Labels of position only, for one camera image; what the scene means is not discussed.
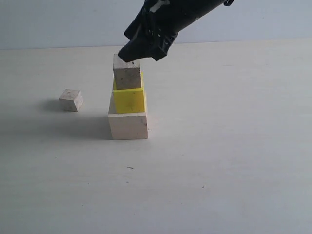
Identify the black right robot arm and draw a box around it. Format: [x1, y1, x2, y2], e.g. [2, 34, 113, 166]
[118, 0, 233, 62]

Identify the yellow cube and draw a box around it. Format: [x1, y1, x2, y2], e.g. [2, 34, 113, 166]
[112, 72, 147, 114]

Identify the small pale wooden cube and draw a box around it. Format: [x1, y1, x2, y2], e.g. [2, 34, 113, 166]
[59, 89, 83, 112]

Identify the medium wooden cube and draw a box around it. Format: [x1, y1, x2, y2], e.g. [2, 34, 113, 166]
[113, 54, 142, 90]

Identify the large pale wooden cube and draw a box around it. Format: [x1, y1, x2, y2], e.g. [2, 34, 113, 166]
[108, 91, 148, 140]

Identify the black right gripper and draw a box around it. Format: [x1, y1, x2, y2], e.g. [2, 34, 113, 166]
[118, 0, 195, 61]

